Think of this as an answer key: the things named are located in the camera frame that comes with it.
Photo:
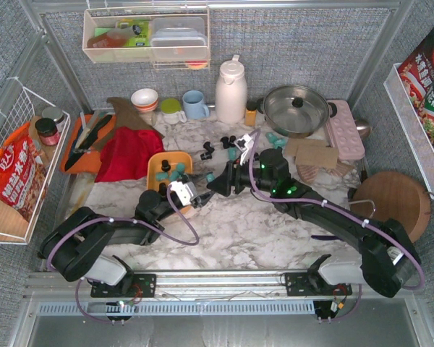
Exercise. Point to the striped oven mitt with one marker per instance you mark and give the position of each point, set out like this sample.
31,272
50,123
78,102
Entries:
308,174

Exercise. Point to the steel ladle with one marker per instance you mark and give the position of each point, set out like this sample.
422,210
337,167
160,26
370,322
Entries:
363,127

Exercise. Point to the red cloth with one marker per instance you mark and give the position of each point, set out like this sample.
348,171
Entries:
126,155

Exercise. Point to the white orange striped bowl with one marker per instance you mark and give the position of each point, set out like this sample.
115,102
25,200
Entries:
145,100

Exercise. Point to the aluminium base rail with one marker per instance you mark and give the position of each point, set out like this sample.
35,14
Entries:
177,293

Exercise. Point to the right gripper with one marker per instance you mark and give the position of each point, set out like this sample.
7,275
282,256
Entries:
230,178

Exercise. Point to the cork mat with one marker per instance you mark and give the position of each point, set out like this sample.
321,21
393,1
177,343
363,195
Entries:
293,145
325,157

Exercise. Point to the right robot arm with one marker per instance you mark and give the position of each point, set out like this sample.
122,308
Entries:
389,258

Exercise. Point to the green lidded cup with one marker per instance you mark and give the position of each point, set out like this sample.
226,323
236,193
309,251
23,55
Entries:
172,111

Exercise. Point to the orange spice bottle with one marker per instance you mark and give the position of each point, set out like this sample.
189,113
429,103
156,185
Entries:
250,113

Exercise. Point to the black coffee capsule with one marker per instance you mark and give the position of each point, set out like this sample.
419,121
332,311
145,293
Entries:
165,166
205,156
225,142
208,147
162,189
232,140

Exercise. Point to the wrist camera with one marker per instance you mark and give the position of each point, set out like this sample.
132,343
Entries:
186,192
245,144

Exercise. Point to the metal board stand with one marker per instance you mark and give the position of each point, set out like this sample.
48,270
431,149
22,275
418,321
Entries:
364,208

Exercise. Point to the blue mug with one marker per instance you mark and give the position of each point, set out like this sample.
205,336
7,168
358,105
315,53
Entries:
194,105

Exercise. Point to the orange storage basket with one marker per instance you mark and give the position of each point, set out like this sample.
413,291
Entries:
173,157

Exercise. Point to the steel pot with lid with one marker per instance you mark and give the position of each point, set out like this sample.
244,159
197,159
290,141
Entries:
295,111

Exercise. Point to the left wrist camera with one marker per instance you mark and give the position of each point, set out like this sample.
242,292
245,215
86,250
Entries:
186,192

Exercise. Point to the black kitchen knife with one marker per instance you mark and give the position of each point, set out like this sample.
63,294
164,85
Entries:
90,139

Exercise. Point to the white handled knife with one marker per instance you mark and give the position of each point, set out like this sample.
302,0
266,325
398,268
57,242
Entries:
86,130

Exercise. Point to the pink egg tray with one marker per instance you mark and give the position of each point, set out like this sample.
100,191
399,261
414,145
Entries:
342,132

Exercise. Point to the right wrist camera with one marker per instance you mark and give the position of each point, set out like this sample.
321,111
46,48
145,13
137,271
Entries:
245,144

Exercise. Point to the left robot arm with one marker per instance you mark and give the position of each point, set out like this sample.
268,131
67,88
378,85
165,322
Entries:
74,248

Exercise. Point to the white thermos jug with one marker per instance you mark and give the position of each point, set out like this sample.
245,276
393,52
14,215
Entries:
231,91

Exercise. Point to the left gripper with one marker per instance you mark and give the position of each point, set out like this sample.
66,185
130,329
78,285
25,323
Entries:
197,197

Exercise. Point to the orange cutting tray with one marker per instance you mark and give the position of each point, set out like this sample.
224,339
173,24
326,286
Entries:
88,158

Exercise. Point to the brown felt cloth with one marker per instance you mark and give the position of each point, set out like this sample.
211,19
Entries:
126,116

